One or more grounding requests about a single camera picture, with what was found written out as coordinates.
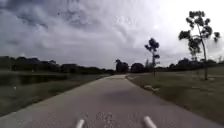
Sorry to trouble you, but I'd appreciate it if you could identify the grey concrete path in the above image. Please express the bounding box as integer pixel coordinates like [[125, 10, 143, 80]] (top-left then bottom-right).
[[0, 74, 224, 128]]

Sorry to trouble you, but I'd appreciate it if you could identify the small thin tree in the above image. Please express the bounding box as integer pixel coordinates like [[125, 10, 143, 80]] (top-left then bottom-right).
[[144, 37, 161, 77]]

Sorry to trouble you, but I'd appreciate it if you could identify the pale rock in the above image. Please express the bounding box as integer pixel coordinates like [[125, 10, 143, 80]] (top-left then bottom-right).
[[143, 84, 160, 93]]

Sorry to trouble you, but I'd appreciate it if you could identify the robot's own part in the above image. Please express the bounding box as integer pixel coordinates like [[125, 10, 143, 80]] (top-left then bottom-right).
[[75, 118, 86, 128], [143, 115, 158, 128]]

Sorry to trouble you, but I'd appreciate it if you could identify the distant line of trees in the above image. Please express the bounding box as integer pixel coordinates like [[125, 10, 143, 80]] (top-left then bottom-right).
[[0, 55, 224, 76]]

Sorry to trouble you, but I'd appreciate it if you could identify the grass verge with rocks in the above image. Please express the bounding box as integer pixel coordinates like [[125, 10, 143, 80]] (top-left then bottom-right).
[[125, 64, 224, 126]]

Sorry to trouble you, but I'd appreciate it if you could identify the grass strip beside water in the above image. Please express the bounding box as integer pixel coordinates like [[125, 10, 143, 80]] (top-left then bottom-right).
[[0, 73, 111, 118]]

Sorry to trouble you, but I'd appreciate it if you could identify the dark water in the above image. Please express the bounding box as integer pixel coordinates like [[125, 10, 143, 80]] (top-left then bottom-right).
[[0, 72, 101, 87]]

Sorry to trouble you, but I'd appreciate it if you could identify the tall thin tree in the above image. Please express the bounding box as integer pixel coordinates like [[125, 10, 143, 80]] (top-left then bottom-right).
[[178, 10, 222, 81]]

